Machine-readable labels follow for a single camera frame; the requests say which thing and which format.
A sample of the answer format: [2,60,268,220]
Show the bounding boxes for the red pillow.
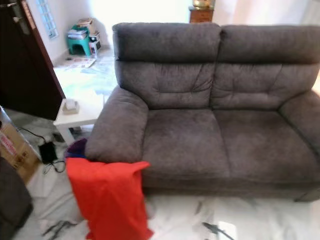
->
[65,157,154,240]

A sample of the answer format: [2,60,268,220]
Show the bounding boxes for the dark grey fabric sofa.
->
[0,157,34,240]

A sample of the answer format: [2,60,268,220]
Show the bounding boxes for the printed floor mat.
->
[65,56,97,69]

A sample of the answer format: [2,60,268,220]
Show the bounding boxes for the grey fabric two-seat sofa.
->
[84,22,320,203]

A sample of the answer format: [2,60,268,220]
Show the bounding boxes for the printed cardboard box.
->
[0,122,42,183]

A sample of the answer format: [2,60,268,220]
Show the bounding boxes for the black power adapter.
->
[38,141,58,164]

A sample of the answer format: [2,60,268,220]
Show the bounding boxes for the dark wooden door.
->
[0,0,66,121]

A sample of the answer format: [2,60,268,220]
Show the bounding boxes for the beige tissue box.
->
[61,98,80,115]

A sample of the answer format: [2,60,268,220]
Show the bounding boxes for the purple waste bin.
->
[65,138,88,160]

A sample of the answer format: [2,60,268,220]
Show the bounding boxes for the white side table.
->
[53,94,106,147]

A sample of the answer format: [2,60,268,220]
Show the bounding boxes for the green plastic stool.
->
[66,25,92,56]

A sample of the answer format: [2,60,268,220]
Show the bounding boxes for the louvred glass window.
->
[35,0,59,40]

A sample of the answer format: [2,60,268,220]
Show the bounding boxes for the stack of papers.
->
[68,29,90,40]

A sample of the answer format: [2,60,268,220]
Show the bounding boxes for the wooden cabinet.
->
[189,6,215,24]

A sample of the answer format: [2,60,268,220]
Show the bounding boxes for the gold vase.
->
[192,0,213,9]

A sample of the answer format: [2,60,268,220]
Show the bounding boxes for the black power cable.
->
[19,127,67,174]

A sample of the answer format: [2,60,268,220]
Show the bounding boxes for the metal door handle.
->
[5,1,29,36]

